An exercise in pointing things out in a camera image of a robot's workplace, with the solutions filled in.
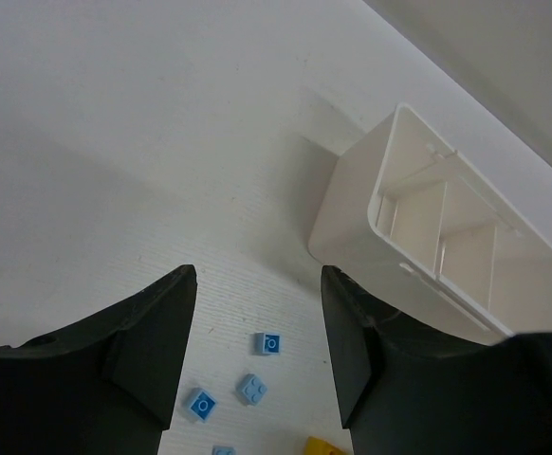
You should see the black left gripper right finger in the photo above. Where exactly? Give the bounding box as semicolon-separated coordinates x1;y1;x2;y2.
321;265;552;454

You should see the light blue lego brick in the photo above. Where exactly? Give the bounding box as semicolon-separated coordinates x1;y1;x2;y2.
212;446;236;455
236;373;267;406
252;332;281;355
184;388;218;423

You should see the white three-compartment plastic container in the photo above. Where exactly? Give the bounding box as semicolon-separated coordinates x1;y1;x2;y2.
308;103;552;345

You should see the yellow lego brick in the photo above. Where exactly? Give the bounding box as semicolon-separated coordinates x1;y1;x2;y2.
303;436;346;455

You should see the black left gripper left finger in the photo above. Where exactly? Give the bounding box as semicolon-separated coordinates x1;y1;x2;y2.
0;264;196;454

